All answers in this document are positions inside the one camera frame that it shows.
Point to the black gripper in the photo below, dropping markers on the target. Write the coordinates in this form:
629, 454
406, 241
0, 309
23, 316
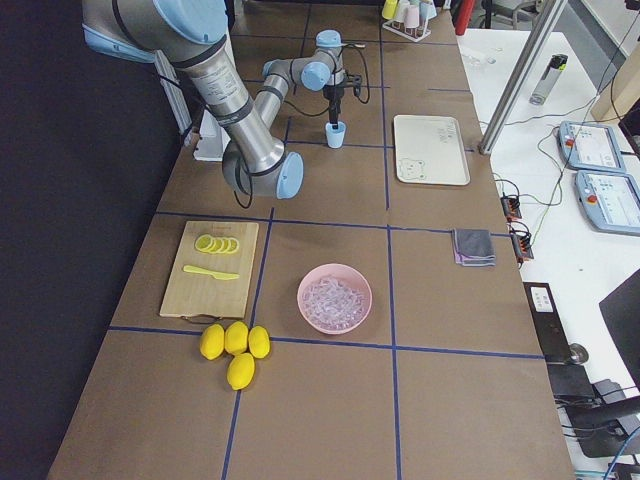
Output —
332, 93

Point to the light blue plastic cup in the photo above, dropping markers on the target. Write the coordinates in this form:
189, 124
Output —
335, 134

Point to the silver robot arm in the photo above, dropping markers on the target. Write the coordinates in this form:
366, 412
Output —
193, 36

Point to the yellow-green plastic cup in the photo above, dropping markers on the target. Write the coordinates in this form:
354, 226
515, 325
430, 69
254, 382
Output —
389, 9

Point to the pink cup on rack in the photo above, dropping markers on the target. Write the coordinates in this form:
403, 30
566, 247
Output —
412, 17

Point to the clear ice cubes pile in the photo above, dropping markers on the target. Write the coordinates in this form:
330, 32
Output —
332, 304

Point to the cream bear tray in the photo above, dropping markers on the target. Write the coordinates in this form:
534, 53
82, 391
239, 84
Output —
429, 150

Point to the lemon slices row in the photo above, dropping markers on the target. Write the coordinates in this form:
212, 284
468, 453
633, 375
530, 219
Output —
210, 244

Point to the pink bowl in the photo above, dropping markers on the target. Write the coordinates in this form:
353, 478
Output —
346, 273

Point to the grey folded cloth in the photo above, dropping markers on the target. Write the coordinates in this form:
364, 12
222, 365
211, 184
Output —
473, 248

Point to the yellow plastic knife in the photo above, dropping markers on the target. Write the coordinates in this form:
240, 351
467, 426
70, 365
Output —
214, 274

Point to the wooden cutting board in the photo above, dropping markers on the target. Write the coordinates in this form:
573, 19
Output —
192, 295

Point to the clear water bottle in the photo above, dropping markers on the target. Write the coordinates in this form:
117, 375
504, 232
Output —
548, 79

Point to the whole lemon middle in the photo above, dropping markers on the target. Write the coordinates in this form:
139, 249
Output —
236, 338

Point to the whole lemon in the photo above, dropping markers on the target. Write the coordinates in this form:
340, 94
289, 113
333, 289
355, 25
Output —
259, 342
236, 338
241, 371
212, 342

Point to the whole lemon right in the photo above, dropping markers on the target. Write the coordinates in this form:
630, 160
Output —
259, 342

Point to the upper teach pendant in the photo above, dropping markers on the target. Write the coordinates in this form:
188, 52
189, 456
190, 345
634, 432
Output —
590, 146

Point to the teach pendant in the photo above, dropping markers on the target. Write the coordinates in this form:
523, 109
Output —
610, 201
590, 146

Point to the whole lemon far left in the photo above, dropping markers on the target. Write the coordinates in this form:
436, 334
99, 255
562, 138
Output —
212, 342

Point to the whole lemon front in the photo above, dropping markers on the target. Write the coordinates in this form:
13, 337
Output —
241, 371

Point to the lower teach pendant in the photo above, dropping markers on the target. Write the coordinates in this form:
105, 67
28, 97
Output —
610, 201

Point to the white wire cup rack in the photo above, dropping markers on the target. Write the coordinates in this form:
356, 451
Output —
414, 30

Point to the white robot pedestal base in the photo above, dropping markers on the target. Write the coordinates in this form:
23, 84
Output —
213, 140

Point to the aluminium frame post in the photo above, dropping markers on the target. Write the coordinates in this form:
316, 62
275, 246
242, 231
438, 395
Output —
532, 48

